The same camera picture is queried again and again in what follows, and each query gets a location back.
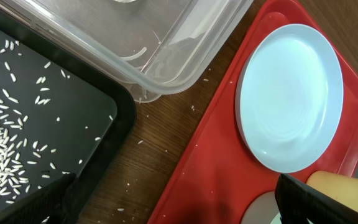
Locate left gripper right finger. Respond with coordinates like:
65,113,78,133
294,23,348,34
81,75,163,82
275,174,358,224

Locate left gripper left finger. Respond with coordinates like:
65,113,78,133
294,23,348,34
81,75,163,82
0,173,76,224

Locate yellow plastic cup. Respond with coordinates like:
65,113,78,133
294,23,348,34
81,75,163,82
306,171,358,212

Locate white rice grains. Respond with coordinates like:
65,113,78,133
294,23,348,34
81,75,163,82
0,31,117,211

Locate large light blue plate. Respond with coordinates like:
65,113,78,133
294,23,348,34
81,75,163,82
235,24,344,173

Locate red serving tray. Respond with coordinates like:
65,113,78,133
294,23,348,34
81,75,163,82
149,0,358,223

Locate black plastic tray bin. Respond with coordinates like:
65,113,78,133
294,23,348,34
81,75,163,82
0,10,135,223

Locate clear plastic bin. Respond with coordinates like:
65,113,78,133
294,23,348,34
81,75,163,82
0,0,252,103

